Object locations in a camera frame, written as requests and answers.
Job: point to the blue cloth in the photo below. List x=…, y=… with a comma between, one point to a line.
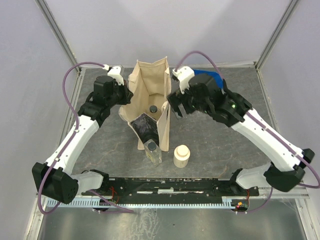
x=215, y=75

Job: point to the clear bottle grey cap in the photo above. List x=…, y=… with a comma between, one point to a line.
x=153, y=152

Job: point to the aluminium frame post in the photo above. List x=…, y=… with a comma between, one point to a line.
x=289, y=10
x=58, y=33

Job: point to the white slotted cable duct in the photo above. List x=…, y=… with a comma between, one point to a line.
x=95, y=202

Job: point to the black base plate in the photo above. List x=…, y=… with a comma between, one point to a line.
x=173, y=190

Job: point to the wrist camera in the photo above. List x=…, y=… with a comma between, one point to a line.
x=115, y=72
x=184, y=74

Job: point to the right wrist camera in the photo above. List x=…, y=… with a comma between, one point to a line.
x=184, y=74

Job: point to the right aluminium frame post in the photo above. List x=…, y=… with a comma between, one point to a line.
x=289, y=10

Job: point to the cream round jar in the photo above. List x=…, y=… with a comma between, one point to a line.
x=181, y=156

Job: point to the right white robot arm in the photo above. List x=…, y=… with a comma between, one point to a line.
x=287, y=161

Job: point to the cream canvas tote bag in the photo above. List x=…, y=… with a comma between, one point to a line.
x=150, y=84

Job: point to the clear square bottle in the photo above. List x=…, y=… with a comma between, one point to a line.
x=154, y=112

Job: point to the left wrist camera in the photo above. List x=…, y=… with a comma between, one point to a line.
x=115, y=72

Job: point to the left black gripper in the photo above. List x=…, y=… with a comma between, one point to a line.
x=128, y=94

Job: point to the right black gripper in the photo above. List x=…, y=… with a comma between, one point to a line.
x=177, y=98

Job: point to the left aluminium frame post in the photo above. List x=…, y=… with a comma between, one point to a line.
x=58, y=33

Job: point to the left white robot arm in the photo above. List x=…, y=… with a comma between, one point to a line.
x=54, y=178

